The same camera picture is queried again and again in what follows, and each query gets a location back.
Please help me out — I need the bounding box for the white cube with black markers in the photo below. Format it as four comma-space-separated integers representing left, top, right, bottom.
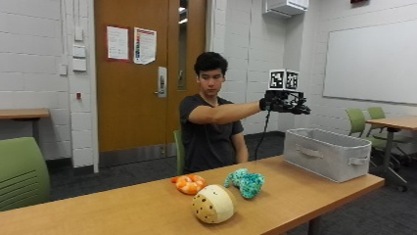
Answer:
268, 68, 301, 91

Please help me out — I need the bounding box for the green chair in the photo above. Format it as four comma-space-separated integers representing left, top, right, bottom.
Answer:
172, 129, 186, 176
345, 108, 417, 170
366, 106, 417, 145
0, 136, 52, 212

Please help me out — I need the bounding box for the grey fabric storage bin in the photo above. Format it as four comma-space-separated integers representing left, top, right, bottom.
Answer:
282, 127, 373, 183

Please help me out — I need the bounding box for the white whiteboard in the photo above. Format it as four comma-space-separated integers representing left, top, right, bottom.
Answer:
322, 19, 417, 106

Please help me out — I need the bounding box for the wooden side table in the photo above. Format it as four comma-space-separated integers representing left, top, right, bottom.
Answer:
365, 115, 417, 193
0, 108, 52, 145

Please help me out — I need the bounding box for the the person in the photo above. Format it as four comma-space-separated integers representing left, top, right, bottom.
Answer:
178, 51, 264, 174

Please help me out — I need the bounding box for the teal speckled soft toy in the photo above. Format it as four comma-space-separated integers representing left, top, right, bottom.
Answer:
222, 167, 266, 200

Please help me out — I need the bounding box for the orange and white soft toy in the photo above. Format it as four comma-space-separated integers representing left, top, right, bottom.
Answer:
169, 173, 209, 196

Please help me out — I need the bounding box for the cream spotted soft toy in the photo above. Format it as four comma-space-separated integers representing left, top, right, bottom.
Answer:
190, 184, 236, 225

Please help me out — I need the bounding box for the wooden door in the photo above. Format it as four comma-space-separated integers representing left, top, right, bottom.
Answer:
93, 0, 209, 168

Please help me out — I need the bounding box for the colourful paper notice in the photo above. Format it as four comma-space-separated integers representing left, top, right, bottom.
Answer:
133, 26, 157, 66

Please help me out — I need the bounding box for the white paper notice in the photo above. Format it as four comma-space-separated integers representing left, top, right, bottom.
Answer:
105, 25, 130, 62

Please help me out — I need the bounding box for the black glove cable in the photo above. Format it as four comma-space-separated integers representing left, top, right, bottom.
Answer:
253, 104, 273, 162

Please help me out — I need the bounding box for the white wall unit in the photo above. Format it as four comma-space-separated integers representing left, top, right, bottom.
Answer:
262, 0, 310, 18

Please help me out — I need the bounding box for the metal door handle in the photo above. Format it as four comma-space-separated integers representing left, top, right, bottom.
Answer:
153, 66, 168, 99

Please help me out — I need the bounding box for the white wall switch box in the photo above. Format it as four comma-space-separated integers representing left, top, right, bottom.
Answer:
72, 58, 88, 72
72, 45, 88, 59

